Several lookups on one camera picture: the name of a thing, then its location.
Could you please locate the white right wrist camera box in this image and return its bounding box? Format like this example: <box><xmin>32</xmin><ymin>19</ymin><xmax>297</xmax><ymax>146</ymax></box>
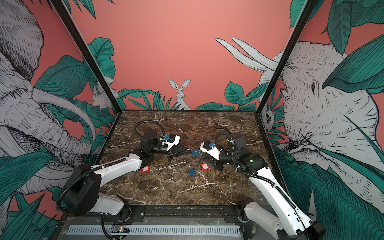
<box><xmin>200</xmin><ymin>141</ymin><xmax>221</xmax><ymax>160</ymax></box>

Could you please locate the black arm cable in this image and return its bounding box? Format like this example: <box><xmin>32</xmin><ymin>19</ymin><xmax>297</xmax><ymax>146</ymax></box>
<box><xmin>212</xmin><ymin>126</ymin><xmax>235</xmax><ymax>151</ymax></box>
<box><xmin>134</xmin><ymin>120</ymin><xmax>167</xmax><ymax>140</ymax></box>

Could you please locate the red padlock left front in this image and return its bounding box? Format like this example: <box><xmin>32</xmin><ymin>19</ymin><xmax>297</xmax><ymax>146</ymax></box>
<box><xmin>141</xmin><ymin>166</ymin><xmax>151</xmax><ymax>174</ymax></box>

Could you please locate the white slotted cable duct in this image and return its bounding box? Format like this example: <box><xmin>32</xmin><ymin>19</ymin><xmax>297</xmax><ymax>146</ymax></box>
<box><xmin>67</xmin><ymin>225</ymin><xmax>242</xmax><ymax>237</ymax></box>

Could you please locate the red padlock white label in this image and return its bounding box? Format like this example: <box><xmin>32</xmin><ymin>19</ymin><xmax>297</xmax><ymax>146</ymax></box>
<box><xmin>201</xmin><ymin>163</ymin><xmax>210</xmax><ymax>172</ymax></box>

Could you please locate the black enclosure corner post right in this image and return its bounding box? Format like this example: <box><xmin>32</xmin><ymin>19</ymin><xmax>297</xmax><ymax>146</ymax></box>
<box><xmin>256</xmin><ymin>0</ymin><xmax>317</xmax><ymax>116</ymax></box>

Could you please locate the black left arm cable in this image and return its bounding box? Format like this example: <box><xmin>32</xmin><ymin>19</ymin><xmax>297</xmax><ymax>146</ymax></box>
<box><xmin>134</xmin><ymin>120</ymin><xmax>167</xmax><ymax>140</ymax></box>

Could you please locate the black enclosure corner post left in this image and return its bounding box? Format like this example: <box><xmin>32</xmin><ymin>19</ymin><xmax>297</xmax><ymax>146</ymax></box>
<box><xmin>50</xmin><ymin>0</ymin><xmax>122</xmax><ymax>115</ymax></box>

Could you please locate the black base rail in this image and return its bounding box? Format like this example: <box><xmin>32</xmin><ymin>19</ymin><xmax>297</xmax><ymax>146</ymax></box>
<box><xmin>62</xmin><ymin>204</ymin><xmax>301</xmax><ymax>224</ymax></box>

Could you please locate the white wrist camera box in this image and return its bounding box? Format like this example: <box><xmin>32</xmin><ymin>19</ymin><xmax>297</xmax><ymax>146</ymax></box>
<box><xmin>200</xmin><ymin>141</ymin><xmax>221</xmax><ymax>160</ymax></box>
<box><xmin>163</xmin><ymin>134</ymin><xmax>180</xmax><ymax>152</ymax></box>

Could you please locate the black enclosure corner post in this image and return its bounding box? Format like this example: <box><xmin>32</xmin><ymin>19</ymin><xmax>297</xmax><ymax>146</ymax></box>
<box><xmin>256</xmin><ymin>0</ymin><xmax>317</xmax><ymax>116</ymax></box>
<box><xmin>50</xmin><ymin>0</ymin><xmax>122</xmax><ymax>115</ymax></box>

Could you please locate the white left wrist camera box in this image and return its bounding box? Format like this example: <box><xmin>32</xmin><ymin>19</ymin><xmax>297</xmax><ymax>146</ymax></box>
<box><xmin>163</xmin><ymin>134</ymin><xmax>180</xmax><ymax>152</ymax></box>

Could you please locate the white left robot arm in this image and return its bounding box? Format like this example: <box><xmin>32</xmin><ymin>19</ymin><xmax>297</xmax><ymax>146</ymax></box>
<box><xmin>56</xmin><ymin>130</ymin><xmax>193</xmax><ymax>220</ymax></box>

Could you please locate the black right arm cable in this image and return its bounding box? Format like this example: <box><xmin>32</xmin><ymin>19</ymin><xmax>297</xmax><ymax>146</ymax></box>
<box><xmin>212</xmin><ymin>126</ymin><xmax>235</xmax><ymax>151</ymax></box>

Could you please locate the blue padlock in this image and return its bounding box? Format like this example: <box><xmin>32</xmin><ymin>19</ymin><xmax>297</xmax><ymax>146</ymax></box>
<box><xmin>191</xmin><ymin>150</ymin><xmax>201</xmax><ymax>157</ymax></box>
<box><xmin>188</xmin><ymin>169</ymin><xmax>196</xmax><ymax>177</ymax></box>

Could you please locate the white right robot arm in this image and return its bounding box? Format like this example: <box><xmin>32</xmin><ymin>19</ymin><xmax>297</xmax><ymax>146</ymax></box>
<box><xmin>200</xmin><ymin>133</ymin><xmax>326</xmax><ymax>240</ymax></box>

